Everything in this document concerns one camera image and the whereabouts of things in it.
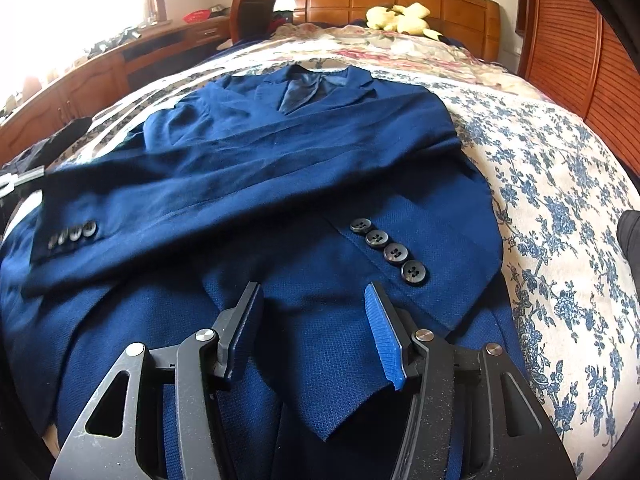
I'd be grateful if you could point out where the yellow plush toy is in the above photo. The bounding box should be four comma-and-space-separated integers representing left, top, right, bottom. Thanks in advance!
365, 2, 443, 41

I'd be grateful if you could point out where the wooden bed headboard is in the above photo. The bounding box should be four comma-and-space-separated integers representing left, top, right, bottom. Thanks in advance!
292, 0, 501, 61

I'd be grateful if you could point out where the window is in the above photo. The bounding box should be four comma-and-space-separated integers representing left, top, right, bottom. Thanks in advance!
0, 0, 166, 91

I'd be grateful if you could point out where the wooden chair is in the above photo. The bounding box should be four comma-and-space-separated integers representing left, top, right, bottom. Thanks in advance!
230, 0, 281, 43

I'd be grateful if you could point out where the wooden slatted wardrobe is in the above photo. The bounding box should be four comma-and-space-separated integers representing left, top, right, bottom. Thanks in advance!
515, 0, 640, 171

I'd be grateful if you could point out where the wooden desk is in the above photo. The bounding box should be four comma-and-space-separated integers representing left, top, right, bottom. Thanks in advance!
0, 10, 236, 166

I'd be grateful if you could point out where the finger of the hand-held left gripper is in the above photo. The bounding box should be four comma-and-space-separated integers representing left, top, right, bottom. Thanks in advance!
0, 170, 46, 196

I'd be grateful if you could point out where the black metal gadget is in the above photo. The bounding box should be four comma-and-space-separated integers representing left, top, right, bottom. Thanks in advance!
86, 27, 145, 56

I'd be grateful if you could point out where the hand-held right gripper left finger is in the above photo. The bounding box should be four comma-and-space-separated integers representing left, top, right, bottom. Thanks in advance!
49, 282, 265, 480

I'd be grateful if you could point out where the pink floral quilt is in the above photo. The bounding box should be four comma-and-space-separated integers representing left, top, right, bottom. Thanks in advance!
220, 22, 521, 91

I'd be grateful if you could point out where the blue suit jacket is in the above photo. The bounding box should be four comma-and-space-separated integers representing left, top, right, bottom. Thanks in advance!
0, 64, 531, 480

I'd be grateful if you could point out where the dark grey garment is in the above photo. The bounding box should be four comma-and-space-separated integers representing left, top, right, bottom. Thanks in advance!
616, 210, 640, 261

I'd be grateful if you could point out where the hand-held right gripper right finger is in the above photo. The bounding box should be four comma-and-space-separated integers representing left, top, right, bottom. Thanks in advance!
364, 282, 578, 480

